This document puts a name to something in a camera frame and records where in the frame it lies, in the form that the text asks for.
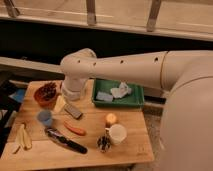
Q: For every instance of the orange bowl with pinecone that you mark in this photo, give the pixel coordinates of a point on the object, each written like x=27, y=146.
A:
x=46, y=95

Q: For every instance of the wooden table board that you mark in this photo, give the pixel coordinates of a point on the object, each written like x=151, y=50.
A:
x=45, y=154

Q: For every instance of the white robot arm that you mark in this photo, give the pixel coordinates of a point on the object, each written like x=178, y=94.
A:
x=186, y=132

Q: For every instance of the blue sponge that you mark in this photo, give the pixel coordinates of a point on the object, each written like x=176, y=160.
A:
x=104, y=97

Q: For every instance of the orange ball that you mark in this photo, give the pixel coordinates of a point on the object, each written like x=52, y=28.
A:
x=110, y=119

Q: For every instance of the green plastic tray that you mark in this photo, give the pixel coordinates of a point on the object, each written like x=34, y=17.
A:
x=134, y=100

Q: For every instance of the white crumpled cloth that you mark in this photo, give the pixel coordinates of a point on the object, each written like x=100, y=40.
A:
x=121, y=91

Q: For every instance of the grey rectangular block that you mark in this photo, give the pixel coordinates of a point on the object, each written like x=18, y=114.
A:
x=73, y=111

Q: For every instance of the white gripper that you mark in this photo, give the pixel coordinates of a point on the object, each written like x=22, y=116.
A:
x=71, y=89

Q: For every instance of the blue plastic cup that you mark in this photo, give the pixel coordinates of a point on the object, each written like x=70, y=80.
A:
x=45, y=117

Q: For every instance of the white mug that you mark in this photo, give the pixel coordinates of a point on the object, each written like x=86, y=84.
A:
x=117, y=133

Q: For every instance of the orange carrot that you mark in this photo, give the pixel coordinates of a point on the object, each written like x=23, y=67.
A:
x=75, y=130

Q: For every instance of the blue object at table edge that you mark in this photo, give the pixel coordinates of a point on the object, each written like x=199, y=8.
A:
x=19, y=95

